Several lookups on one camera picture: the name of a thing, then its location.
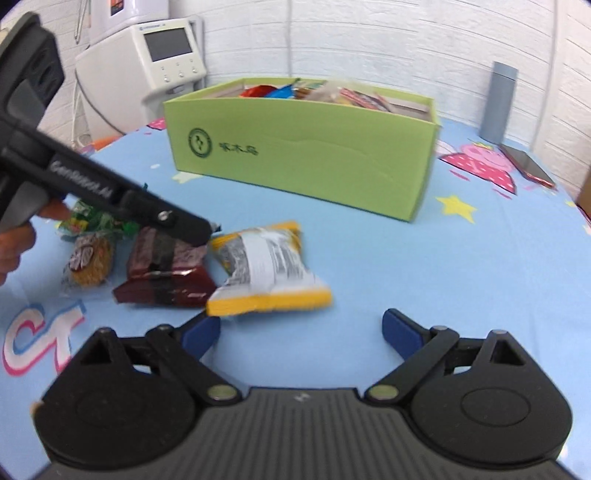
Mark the green cardboard box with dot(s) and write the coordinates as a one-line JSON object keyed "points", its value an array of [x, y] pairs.
{"points": [[300, 157]]}

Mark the blue cookie packet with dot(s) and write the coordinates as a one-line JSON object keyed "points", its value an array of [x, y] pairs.
{"points": [[281, 93]]}

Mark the brown cardboard box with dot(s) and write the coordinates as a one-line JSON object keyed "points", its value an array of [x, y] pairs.
{"points": [[585, 198]]}

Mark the yellow snack packet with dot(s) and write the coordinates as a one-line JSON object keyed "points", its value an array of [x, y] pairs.
{"points": [[263, 272]]}

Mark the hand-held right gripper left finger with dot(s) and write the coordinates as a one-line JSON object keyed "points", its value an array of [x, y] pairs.
{"points": [[203, 334]]}

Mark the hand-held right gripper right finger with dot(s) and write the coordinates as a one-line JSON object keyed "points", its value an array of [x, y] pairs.
{"points": [[401, 332]]}

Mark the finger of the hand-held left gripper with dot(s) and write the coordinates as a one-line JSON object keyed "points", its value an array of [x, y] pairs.
{"points": [[180, 224]]}

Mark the white water dispenser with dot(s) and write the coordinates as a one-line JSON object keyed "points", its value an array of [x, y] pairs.
{"points": [[138, 78]]}

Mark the smartphone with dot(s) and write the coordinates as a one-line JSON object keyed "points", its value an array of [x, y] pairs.
{"points": [[528, 166]]}

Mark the person's left hand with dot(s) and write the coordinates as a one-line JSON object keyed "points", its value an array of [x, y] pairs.
{"points": [[14, 249]]}

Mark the red striped biscuit packet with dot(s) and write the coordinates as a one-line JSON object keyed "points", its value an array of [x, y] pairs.
{"points": [[367, 99]]}

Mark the brown cookie packet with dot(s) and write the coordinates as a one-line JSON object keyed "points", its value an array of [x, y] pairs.
{"points": [[90, 261]]}

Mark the grey bottle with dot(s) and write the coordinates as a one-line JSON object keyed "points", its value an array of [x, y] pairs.
{"points": [[498, 101]]}

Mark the clear cracker packet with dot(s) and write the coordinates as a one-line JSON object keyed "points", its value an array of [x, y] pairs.
{"points": [[334, 92]]}

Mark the dark red snack packet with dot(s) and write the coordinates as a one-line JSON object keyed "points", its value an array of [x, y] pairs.
{"points": [[161, 277]]}

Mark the white water purifier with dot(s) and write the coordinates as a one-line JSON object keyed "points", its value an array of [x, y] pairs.
{"points": [[124, 18]]}

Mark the green snack packet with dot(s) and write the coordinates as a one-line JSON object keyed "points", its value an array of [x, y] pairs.
{"points": [[87, 225]]}

